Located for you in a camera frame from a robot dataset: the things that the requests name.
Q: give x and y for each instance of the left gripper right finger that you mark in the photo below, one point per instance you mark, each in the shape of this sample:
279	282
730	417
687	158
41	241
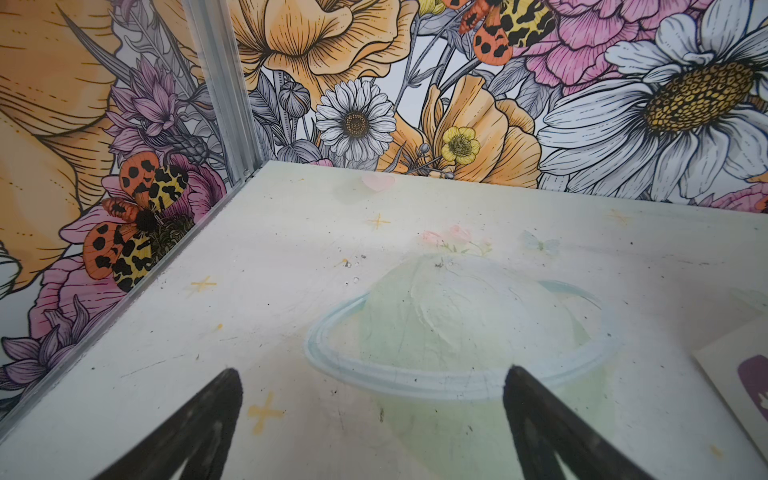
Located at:
549	436

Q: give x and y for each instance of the white printed paper bag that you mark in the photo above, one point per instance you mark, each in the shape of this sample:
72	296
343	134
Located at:
736	364

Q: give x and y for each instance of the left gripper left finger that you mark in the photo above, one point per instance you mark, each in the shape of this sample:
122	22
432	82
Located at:
194	442

